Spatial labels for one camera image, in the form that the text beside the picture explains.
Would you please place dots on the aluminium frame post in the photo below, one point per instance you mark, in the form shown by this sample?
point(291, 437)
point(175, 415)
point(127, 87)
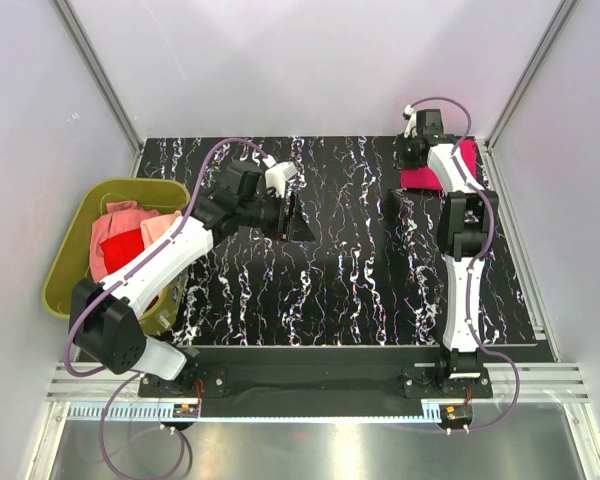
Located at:
point(551, 34)
point(88, 54)

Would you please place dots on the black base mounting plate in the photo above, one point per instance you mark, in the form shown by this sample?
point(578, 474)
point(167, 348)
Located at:
point(351, 379)

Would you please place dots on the red folded shirt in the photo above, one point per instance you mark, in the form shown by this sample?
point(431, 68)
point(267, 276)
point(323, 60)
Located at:
point(121, 249)

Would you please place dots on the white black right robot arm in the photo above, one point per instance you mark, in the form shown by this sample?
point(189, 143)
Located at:
point(464, 237)

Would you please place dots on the aluminium left frame post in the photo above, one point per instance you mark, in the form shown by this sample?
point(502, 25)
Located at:
point(88, 54)

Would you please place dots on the olive green plastic bin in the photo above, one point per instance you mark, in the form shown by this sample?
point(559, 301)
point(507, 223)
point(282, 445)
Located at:
point(72, 261)

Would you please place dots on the magenta pink t-shirt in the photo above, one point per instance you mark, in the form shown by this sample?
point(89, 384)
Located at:
point(425, 179)

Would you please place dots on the light pink shirt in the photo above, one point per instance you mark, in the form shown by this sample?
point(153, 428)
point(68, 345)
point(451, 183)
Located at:
point(153, 229)

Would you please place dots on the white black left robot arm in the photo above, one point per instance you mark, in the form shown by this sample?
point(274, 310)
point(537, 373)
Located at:
point(105, 316)

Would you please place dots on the aluminium right frame post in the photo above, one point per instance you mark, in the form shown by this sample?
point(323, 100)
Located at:
point(551, 34)

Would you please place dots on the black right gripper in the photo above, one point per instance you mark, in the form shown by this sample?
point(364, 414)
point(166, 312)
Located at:
point(398, 156)

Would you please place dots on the salmon pink shirt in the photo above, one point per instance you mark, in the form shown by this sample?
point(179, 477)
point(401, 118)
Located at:
point(120, 218)

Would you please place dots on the white slotted cable duct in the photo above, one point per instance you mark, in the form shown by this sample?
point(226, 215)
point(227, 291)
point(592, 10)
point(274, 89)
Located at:
point(173, 412)

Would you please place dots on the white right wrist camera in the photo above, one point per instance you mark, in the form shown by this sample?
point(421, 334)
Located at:
point(410, 116)

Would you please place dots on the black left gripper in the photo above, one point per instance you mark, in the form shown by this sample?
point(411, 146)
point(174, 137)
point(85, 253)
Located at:
point(291, 227)

